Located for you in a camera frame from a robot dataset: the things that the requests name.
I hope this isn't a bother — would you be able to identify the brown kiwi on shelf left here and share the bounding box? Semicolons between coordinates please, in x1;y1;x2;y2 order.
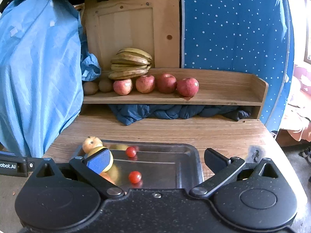
83;82;99;96

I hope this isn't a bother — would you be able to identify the blue plastic bag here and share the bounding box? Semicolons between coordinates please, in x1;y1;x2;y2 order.
79;27;101;82

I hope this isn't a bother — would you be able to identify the light blue fabric cover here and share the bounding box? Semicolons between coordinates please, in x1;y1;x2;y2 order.
1;0;83;157

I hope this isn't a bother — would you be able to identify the bunch of ripe bananas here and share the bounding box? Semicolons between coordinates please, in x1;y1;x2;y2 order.
108;47;153;80

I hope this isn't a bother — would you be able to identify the metal baking tray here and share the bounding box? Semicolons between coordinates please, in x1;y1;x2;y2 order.
102;139;204;191

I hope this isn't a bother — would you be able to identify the dark blue crumpled cloth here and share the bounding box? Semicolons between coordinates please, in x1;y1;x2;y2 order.
109;104;252;126

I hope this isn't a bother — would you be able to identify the red cherry tomato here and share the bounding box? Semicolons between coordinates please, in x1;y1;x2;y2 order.
128;171;142;184
125;146;136;158

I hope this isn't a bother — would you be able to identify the brown kiwi on shelf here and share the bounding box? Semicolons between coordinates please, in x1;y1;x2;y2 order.
83;82;99;96
99;78;113;93

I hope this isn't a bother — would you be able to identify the wooden desk shelf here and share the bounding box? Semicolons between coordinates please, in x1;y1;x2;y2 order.
83;68;268;119

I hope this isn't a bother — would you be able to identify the yellow-green pear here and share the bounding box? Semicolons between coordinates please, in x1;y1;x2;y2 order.
99;171;115;185

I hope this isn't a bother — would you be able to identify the wooden panel board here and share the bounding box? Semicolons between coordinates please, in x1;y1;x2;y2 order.
82;0;180;72

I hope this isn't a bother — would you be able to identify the bed with patterned blanket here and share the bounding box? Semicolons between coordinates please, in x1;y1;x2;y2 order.
276;63;310;147

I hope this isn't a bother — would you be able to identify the pale beige apple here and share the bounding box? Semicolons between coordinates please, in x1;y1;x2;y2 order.
82;136;103;154

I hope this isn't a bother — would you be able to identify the large yellow lemon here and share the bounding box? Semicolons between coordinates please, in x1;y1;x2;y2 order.
86;146;113;174

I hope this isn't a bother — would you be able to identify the red apple rightmost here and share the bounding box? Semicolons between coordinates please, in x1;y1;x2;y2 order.
176;77;199;97

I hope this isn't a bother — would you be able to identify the blue star-patterned fabric wardrobe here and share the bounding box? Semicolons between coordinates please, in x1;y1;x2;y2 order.
181;0;294;131

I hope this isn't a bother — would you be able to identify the pale red apple leftmost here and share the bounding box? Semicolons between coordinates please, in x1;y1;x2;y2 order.
113;78;133;96

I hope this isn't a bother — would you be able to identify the sneaker on floor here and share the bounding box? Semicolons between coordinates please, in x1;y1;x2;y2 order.
301;147;311;163

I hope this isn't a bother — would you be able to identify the brown kiwi on shelf right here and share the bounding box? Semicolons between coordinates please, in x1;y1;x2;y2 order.
99;78;113;93

